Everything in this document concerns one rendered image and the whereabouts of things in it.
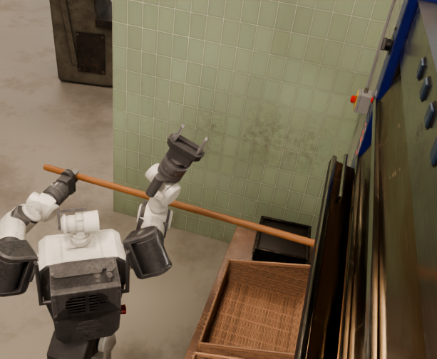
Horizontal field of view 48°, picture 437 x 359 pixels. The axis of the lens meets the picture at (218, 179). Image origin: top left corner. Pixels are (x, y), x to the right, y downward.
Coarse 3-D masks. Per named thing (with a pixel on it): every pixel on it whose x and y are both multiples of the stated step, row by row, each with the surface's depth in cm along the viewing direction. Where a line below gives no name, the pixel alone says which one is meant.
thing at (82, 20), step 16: (64, 0) 514; (80, 0) 516; (96, 0) 518; (64, 16) 523; (80, 16) 525; (96, 16) 524; (112, 16) 532; (64, 32) 536; (80, 32) 533; (96, 32) 534; (112, 32) 533; (64, 48) 546; (80, 48) 544; (96, 48) 543; (112, 48) 543; (64, 64) 556; (80, 64) 554; (96, 64) 553; (112, 64) 553; (64, 80) 570; (80, 80) 566; (96, 80) 565; (112, 80) 564
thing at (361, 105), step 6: (360, 90) 257; (360, 96) 252; (366, 96) 252; (354, 102) 262; (360, 102) 254; (366, 102) 253; (354, 108) 256; (360, 108) 255; (366, 108) 255; (366, 114) 257
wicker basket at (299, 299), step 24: (240, 264) 253; (264, 264) 249; (288, 264) 245; (240, 288) 257; (264, 288) 258; (288, 288) 254; (216, 312) 243; (240, 312) 245; (288, 312) 248; (216, 336) 231; (240, 336) 232; (264, 336) 234
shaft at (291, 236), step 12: (48, 168) 223; (60, 168) 222; (84, 180) 219; (96, 180) 218; (132, 192) 215; (144, 192) 214; (168, 204) 212; (180, 204) 210; (216, 216) 207; (228, 216) 207; (252, 228) 204; (264, 228) 203; (300, 240) 200; (312, 240) 200
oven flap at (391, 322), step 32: (384, 96) 191; (384, 128) 168; (384, 160) 150; (384, 192) 136; (384, 224) 124; (384, 256) 114; (416, 256) 100; (384, 288) 105; (416, 288) 94; (384, 320) 98; (416, 320) 88; (384, 352) 92; (416, 352) 83
